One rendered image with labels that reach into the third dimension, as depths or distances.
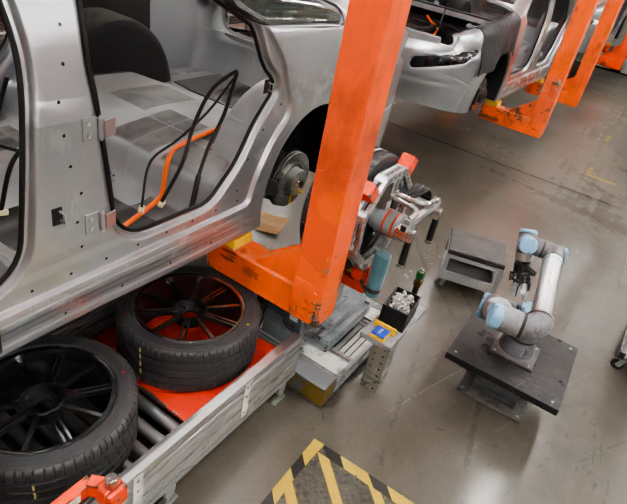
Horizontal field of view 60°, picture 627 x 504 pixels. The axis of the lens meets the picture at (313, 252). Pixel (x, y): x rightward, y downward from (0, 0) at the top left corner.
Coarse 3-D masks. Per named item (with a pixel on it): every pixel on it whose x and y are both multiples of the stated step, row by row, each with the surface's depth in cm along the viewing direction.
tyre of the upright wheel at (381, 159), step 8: (376, 152) 271; (384, 152) 272; (376, 160) 265; (384, 160) 268; (392, 160) 277; (376, 168) 264; (384, 168) 274; (368, 176) 260; (312, 184) 265; (304, 208) 268; (392, 208) 311; (304, 216) 269; (304, 224) 271; (376, 240) 312; (368, 248) 307
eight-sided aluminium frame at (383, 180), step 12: (396, 168) 275; (384, 180) 260; (396, 180) 271; (408, 180) 286; (360, 204) 260; (372, 204) 258; (396, 204) 302; (360, 216) 258; (360, 228) 260; (360, 240) 266; (348, 252) 269; (372, 252) 304; (360, 264) 281
